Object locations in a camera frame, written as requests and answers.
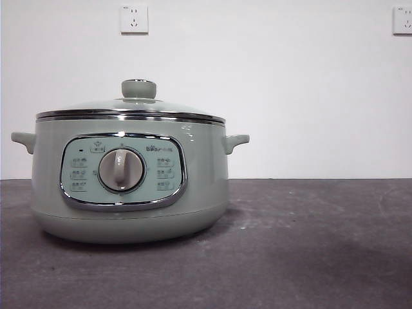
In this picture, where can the glass lid with green knob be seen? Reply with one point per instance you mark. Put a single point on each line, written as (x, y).
(138, 88)

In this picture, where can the pale green electric cooking pot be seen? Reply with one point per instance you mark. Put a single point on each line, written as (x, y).
(206, 180)

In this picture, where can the white wall power outlet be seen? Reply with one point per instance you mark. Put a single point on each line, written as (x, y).
(403, 20)
(135, 19)

